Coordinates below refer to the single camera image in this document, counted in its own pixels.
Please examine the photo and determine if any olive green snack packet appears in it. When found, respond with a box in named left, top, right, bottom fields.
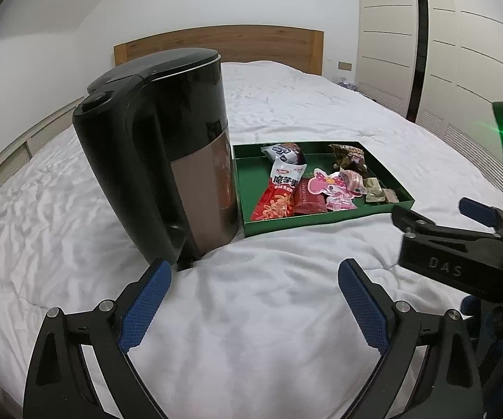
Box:
left=364, top=177, right=387, bottom=203

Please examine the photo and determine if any dark red snack packet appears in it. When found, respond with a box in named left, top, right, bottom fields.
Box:
left=294, top=178, right=327, bottom=215

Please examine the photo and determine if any pink striped candy packet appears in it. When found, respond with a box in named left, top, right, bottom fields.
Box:
left=339, top=168, right=367, bottom=196

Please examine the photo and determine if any small beige candy packet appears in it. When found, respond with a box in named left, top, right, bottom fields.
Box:
left=383, top=188, right=399, bottom=203

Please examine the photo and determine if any pink cartoon candy bag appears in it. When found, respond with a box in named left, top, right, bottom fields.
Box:
left=307, top=168, right=361, bottom=211

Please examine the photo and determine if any dark brown snack bag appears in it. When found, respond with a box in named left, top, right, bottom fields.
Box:
left=329, top=144, right=368, bottom=174

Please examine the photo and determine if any green tray box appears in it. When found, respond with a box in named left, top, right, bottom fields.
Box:
left=233, top=141, right=415, bottom=237

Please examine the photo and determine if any white wardrobe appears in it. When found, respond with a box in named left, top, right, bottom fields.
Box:
left=355, top=0, right=503, bottom=193

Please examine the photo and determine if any white bed duvet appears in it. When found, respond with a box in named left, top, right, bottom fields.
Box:
left=0, top=61, right=503, bottom=418

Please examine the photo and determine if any wooden headboard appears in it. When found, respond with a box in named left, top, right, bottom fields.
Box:
left=113, top=25, right=324, bottom=76

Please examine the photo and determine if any black electric kettle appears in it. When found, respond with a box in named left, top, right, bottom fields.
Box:
left=73, top=47, right=238, bottom=270

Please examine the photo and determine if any wall socket plate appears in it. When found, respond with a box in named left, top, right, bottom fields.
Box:
left=338, top=61, right=353, bottom=71

